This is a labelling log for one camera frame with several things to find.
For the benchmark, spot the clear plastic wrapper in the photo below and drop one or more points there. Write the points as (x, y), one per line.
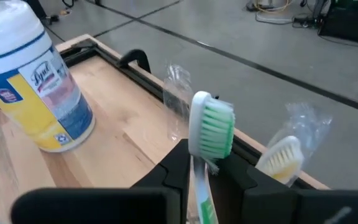
(177, 93)

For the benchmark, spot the Lysol disinfecting wipes canister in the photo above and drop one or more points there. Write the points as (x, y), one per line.
(26, 93)

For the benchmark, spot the orange toothbrush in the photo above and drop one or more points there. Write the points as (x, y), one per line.
(280, 160)

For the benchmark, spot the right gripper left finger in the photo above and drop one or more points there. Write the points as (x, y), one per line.
(176, 168)

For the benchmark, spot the black table clamp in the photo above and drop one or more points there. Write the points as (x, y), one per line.
(134, 57)

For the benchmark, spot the black aluminium table frame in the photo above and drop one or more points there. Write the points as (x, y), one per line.
(82, 51)

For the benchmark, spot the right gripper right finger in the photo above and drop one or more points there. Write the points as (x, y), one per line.
(259, 199)

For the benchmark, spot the black computer case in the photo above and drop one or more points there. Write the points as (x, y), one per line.
(350, 25)

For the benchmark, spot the green toothbrush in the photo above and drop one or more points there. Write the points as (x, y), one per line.
(211, 124)

